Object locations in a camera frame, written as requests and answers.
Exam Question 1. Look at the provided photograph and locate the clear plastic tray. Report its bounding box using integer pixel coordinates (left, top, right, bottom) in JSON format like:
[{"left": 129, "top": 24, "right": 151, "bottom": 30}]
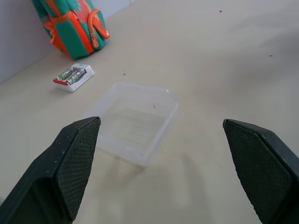
[{"left": 83, "top": 82, "right": 180, "bottom": 167}]

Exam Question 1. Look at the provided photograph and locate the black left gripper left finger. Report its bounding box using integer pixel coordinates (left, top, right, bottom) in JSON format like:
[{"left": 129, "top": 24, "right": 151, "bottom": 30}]
[{"left": 0, "top": 116, "right": 102, "bottom": 224}]

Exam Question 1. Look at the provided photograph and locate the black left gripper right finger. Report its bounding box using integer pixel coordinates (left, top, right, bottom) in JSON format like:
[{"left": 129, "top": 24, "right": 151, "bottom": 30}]
[{"left": 222, "top": 119, "right": 299, "bottom": 224}]

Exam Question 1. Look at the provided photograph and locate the green silver battery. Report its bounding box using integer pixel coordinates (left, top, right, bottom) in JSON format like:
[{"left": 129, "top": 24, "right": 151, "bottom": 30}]
[
  {"left": 58, "top": 67, "right": 76, "bottom": 82},
  {"left": 66, "top": 70, "right": 86, "bottom": 85}
]

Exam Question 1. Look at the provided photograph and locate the teal orange backpack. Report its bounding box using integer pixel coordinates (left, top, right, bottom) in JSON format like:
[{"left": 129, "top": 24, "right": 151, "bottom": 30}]
[{"left": 31, "top": 0, "right": 111, "bottom": 60}]

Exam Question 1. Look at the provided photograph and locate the white battery charger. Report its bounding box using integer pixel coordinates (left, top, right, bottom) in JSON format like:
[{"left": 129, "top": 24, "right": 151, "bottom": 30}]
[{"left": 53, "top": 63, "right": 95, "bottom": 94}]

